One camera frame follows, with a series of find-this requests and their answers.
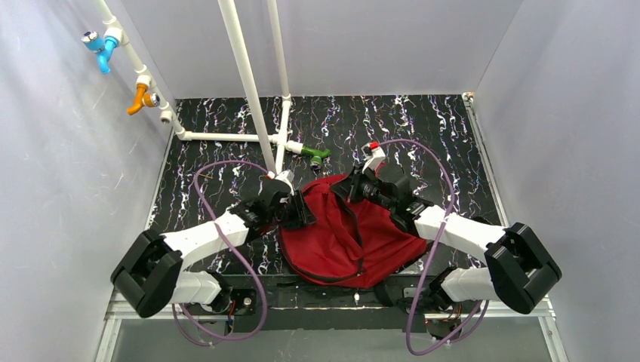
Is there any red student backpack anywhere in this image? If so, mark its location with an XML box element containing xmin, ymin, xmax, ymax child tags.
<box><xmin>278</xmin><ymin>175</ymin><xmax>428</xmax><ymax>307</ymax></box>

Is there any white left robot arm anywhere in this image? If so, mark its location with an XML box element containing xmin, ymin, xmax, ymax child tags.
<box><xmin>110</xmin><ymin>179</ymin><xmax>316</xmax><ymax>318</ymax></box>

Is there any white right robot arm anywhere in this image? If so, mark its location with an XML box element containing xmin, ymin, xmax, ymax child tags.
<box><xmin>330</xmin><ymin>164</ymin><xmax>562</xmax><ymax>314</ymax></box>

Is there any orange faucet valve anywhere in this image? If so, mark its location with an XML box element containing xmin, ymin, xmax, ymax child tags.
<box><xmin>127</xmin><ymin>83</ymin><xmax>160</xmax><ymax>115</ymax></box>

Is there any blue faucet valve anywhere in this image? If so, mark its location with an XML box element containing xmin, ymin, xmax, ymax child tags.
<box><xmin>82</xmin><ymin>27</ymin><xmax>124</xmax><ymax>74</ymax></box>

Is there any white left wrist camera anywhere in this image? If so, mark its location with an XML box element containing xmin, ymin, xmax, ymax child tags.
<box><xmin>266</xmin><ymin>170</ymin><xmax>295</xmax><ymax>195</ymax></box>

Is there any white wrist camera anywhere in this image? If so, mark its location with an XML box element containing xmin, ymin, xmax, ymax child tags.
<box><xmin>361</xmin><ymin>141</ymin><xmax>386</xmax><ymax>174</ymax></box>
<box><xmin>266</xmin><ymin>170</ymin><xmax>295</xmax><ymax>195</ymax></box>

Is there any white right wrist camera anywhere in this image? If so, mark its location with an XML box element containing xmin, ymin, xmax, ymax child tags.
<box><xmin>361</xmin><ymin>141</ymin><xmax>386</xmax><ymax>174</ymax></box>

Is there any white PVC pipe frame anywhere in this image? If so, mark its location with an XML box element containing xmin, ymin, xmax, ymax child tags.
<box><xmin>95</xmin><ymin>0</ymin><xmax>291</xmax><ymax>173</ymax></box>

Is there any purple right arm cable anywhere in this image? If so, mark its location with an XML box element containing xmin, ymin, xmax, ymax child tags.
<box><xmin>367</xmin><ymin>139</ymin><xmax>491</xmax><ymax>357</ymax></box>

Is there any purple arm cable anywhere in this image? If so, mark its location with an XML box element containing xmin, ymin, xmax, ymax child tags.
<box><xmin>367</xmin><ymin>139</ymin><xmax>491</xmax><ymax>357</ymax></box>
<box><xmin>171</xmin><ymin>159</ymin><xmax>276</xmax><ymax>347</ymax></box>

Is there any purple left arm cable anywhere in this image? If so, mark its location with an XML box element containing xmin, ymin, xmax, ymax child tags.
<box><xmin>171</xmin><ymin>159</ymin><xmax>276</xmax><ymax>347</ymax></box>

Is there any aluminium rail frame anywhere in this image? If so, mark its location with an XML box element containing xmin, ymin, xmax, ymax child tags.
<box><xmin>106</xmin><ymin>278</ymin><xmax>568</xmax><ymax>361</ymax></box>

